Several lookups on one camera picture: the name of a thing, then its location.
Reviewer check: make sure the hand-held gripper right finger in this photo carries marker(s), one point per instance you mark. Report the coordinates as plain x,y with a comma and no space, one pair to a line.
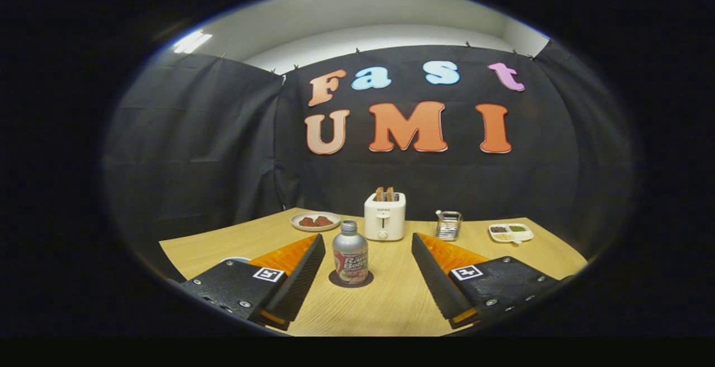
433,277

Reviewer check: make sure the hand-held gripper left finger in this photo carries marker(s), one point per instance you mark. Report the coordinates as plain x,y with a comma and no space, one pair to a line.
299,283

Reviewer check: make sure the dark brown round coaster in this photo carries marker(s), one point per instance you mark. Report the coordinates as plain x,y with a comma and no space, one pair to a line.
334,281

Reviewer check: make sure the silver juice bottle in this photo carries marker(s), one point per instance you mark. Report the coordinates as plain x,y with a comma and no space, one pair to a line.
350,249

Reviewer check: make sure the white cup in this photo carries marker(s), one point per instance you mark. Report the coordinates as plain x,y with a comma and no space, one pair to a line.
237,259

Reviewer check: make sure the wooden table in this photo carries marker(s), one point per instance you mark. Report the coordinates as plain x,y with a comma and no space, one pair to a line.
391,300

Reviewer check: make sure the white round plate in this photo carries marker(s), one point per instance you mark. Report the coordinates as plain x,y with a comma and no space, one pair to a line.
313,228

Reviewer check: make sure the red meat piece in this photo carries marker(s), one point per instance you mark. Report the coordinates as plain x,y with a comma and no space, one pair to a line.
306,222
324,220

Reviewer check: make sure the white toaster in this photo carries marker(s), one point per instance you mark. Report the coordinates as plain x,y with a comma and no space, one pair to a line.
384,219

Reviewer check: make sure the white divided condiment tray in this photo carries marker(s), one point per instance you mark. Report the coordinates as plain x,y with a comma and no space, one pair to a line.
511,235

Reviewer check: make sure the toast slice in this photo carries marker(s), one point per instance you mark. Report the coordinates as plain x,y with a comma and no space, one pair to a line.
380,194
390,194

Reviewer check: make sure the black backdrop cloth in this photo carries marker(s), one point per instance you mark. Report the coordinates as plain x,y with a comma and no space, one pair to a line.
195,149

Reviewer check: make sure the ceiling light panel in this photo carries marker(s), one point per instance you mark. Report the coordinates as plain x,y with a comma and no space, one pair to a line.
191,42

